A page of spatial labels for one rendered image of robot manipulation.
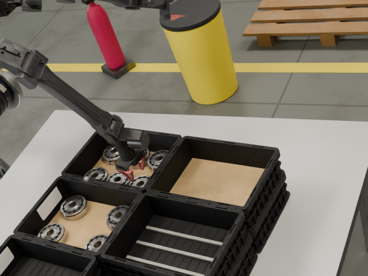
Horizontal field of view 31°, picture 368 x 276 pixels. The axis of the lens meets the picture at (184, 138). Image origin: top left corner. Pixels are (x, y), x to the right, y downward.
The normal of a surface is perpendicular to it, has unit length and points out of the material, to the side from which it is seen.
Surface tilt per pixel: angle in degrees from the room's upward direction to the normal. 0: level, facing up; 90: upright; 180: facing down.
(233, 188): 0
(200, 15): 0
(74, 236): 0
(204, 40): 93
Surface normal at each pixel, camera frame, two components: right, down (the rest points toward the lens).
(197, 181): -0.28, -0.74
